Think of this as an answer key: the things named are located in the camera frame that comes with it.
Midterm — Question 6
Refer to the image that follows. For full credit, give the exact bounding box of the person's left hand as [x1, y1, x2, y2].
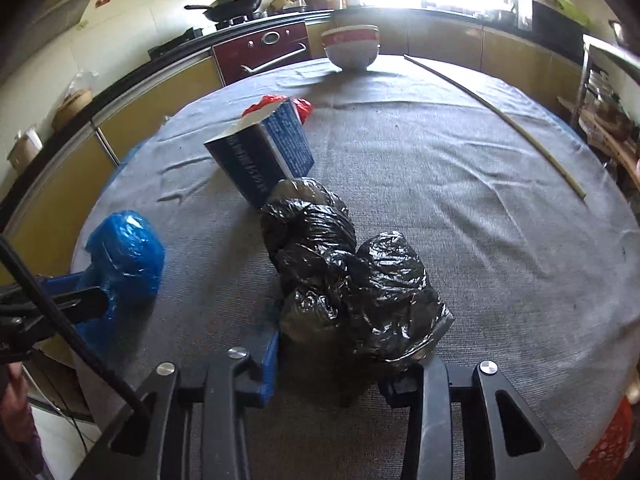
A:
[1, 362, 43, 477]

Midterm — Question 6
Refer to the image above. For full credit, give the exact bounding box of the grey tablecloth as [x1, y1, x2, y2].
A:
[82, 56, 639, 464]

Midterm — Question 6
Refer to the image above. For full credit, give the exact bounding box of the blue and white carton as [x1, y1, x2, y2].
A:
[205, 98, 314, 208]

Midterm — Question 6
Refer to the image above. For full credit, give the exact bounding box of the black plastic bag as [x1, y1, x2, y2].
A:
[260, 178, 454, 368]

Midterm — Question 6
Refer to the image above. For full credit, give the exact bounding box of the blue plastic bag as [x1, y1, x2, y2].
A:
[77, 210, 165, 356]

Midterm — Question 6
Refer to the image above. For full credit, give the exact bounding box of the black wok with lid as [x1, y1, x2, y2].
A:
[183, 0, 262, 23]

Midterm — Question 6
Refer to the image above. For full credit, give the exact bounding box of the red plastic bag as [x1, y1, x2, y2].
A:
[241, 94, 312, 125]

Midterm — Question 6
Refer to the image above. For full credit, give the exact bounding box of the dark red oven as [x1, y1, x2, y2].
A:
[213, 22, 311, 84]

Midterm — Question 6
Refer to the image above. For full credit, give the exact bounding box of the red plastic basket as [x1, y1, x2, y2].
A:
[578, 396, 634, 480]

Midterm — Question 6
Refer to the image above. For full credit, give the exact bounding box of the red and white bowl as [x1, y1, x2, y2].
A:
[321, 25, 380, 72]

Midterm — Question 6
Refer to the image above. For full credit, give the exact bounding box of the black microwave oven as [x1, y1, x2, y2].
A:
[516, 0, 587, 58]

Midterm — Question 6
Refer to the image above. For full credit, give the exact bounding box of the long thin wooden stick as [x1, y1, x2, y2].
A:
[402, 54, 587, 200]

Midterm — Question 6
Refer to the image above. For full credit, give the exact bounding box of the metal storage rack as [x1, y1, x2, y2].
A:
[558, 35, 639, 188]

